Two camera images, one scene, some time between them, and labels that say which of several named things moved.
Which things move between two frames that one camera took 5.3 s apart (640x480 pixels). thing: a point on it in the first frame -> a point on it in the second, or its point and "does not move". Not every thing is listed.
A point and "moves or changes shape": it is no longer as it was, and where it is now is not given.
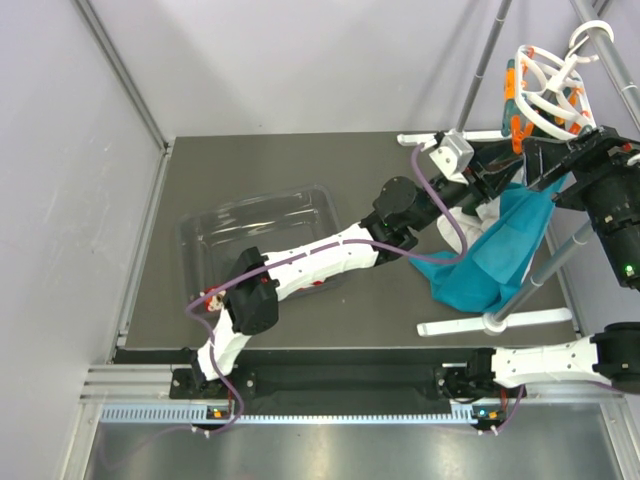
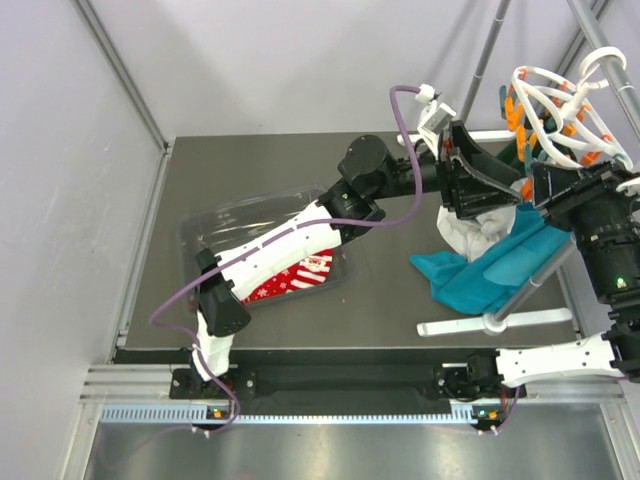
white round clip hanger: (550, 96) moves or changes shape
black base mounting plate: (311, 373) does not move
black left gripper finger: (489, 152) -> (466, 149)
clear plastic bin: (212, 241) does not move
